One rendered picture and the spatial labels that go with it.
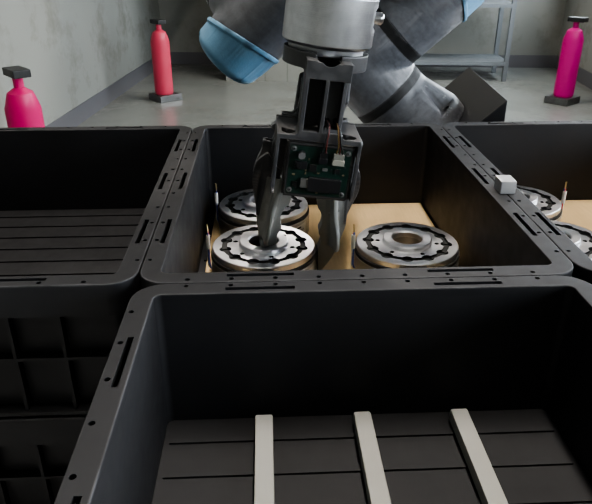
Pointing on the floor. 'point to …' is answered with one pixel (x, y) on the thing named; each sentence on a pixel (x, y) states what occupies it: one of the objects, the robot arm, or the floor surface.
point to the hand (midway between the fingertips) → (296, 251)
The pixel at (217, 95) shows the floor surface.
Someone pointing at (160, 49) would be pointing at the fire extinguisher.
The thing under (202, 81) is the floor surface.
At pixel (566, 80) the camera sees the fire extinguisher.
